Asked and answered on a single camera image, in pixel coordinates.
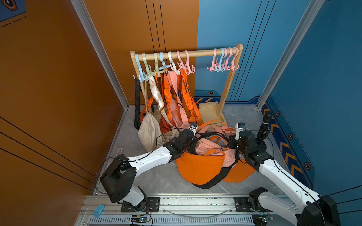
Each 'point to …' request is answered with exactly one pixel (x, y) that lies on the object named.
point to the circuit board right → (261, 220)
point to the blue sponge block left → (98, 210)
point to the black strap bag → (137, 115)
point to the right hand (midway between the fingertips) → (230, 136)
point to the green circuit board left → (137, 219)
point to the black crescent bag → (231, 157)
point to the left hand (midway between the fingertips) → (195, 133)
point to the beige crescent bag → (155, 129)
